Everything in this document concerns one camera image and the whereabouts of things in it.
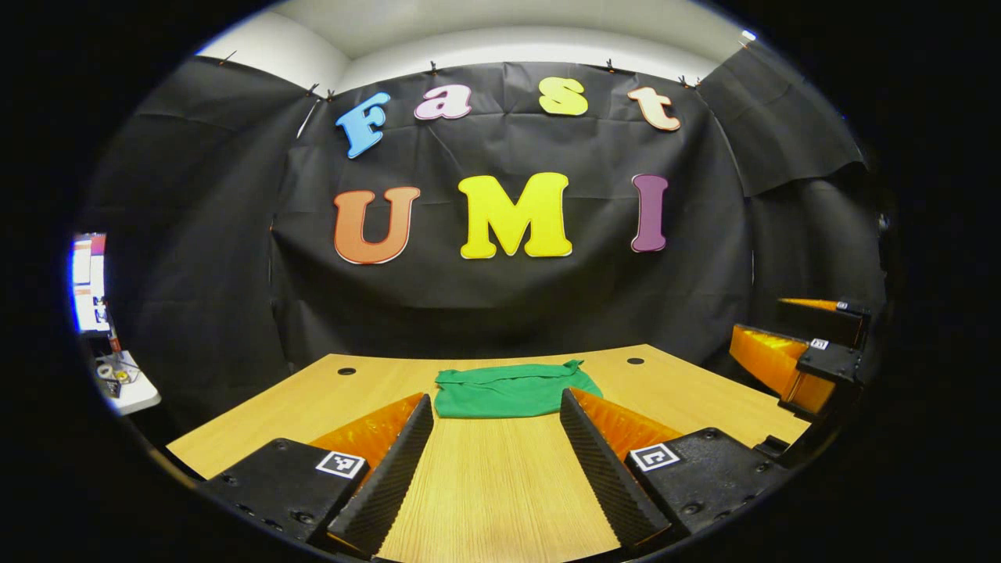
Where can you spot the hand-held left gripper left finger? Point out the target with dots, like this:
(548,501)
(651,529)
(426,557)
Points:
(387,485)

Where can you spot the green T-shirt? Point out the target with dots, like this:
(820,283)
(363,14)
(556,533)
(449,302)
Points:
(508,391)

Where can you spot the computer monitor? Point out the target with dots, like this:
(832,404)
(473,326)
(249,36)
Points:
(87,281)

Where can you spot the white side table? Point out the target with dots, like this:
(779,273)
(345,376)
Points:
(133,391)

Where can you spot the red bottle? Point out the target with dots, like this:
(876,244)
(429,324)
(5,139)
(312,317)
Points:
(115,344)

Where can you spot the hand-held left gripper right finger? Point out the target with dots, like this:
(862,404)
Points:
(606,477)

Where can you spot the black backdrop cloth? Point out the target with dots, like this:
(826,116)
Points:
(508,305)

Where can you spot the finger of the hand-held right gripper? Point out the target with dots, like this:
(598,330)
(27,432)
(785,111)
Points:
(813,320)
(770,360)

